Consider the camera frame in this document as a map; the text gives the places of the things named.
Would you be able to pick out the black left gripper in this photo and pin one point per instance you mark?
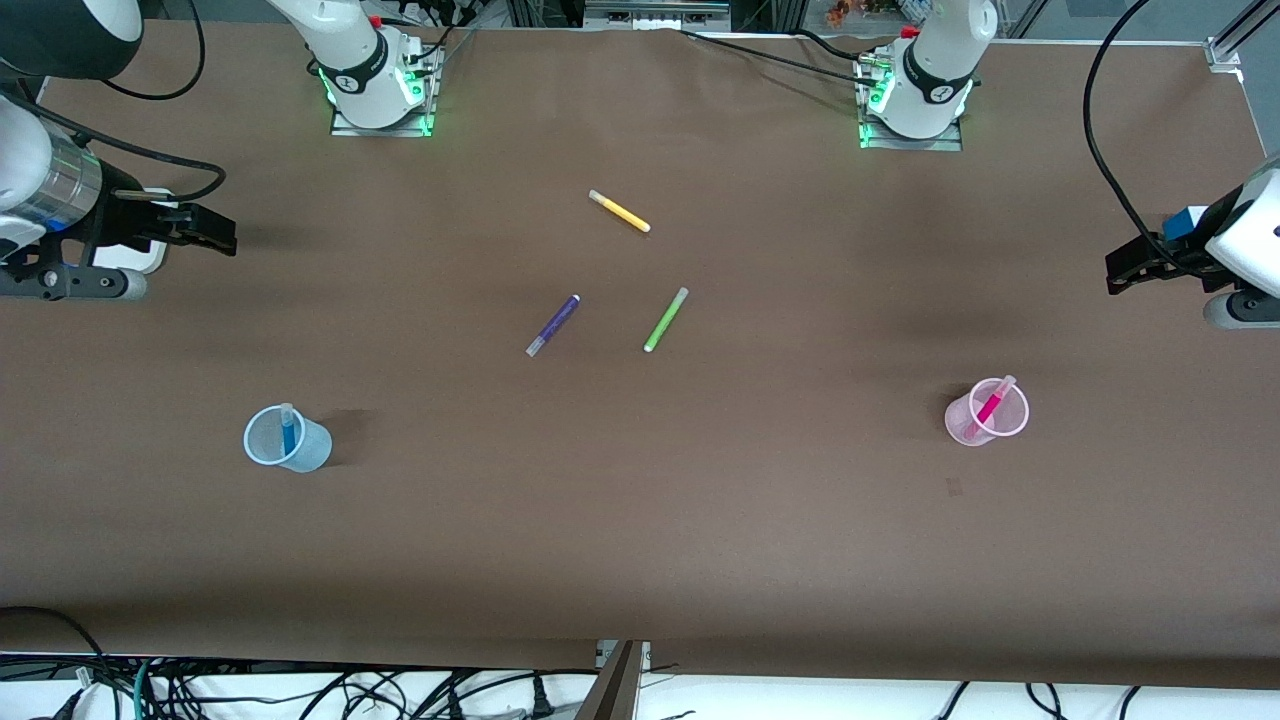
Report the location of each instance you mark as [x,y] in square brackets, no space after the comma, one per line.
[1166,256]

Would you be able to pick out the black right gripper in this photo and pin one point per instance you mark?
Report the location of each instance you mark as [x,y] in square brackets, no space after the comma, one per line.
[118,221]

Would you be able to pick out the pink marker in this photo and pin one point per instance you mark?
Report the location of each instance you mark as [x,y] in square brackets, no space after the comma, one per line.
[990,406]

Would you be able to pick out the blue marker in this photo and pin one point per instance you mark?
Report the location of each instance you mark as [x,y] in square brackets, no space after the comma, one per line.
[289,435]

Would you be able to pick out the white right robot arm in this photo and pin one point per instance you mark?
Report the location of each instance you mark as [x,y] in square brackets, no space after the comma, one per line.
[355,60]

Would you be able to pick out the white box device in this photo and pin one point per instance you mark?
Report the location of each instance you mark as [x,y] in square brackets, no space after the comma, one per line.
[130,262]

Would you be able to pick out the aluminium corner profile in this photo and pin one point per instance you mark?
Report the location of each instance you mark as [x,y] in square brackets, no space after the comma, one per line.
[1225,50]

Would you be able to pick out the pink mesh cup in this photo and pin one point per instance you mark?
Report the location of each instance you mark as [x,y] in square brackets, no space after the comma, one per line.
[960,428]

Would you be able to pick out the blue mesh cup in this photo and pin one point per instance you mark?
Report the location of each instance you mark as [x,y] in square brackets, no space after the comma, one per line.
[315,455]

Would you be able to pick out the purple marker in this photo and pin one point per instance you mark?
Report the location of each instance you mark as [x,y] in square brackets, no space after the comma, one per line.
[553,325]

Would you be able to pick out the yellow marker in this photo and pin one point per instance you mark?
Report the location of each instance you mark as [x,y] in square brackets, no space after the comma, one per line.
[620,211]

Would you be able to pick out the green marker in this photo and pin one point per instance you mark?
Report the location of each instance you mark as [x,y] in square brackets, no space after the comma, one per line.
[666,320]

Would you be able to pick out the brown table cover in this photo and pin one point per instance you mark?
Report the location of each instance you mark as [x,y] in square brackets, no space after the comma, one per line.
[640,550]

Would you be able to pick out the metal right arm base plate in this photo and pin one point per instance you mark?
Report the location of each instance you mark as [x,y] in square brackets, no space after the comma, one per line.
[380,131]

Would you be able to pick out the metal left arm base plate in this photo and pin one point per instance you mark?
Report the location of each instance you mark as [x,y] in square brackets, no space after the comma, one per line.
[910,145]

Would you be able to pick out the aluminium frame bar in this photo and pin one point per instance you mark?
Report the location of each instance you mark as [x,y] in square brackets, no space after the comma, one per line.
[655,15]

